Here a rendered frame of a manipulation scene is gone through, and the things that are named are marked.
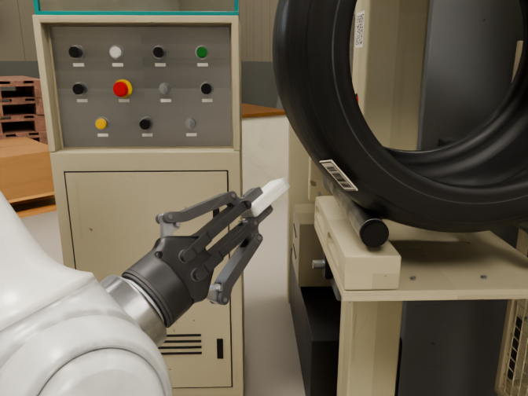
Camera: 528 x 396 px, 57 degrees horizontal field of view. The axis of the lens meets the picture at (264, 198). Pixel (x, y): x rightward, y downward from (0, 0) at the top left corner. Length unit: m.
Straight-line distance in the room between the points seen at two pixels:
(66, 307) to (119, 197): 1.19
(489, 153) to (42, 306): 0.91
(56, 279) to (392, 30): 0.91
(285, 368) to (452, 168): 1.20
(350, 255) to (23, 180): 3.45
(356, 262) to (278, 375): 1.23
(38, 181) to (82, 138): 2.55
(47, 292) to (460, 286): 0.68
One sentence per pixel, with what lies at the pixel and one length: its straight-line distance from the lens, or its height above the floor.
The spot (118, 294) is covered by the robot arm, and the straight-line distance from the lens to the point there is 0.49.
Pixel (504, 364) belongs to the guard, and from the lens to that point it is 1.48.
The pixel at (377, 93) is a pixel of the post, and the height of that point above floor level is 1.09.
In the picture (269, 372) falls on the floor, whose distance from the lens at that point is 1.98.
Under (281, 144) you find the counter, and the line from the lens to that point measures 4.02.
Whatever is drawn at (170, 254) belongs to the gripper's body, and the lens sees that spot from 0.53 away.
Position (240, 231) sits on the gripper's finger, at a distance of 0.58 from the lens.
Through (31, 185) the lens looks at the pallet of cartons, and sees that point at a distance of 4.06.
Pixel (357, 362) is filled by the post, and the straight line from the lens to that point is 1.33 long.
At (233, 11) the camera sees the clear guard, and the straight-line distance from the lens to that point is 1.43.
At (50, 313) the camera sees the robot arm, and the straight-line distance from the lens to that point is 0.31.
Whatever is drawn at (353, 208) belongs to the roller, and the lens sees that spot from 0.84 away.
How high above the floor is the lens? 1.16
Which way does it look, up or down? 16 degrees down
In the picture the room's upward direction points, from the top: straight up
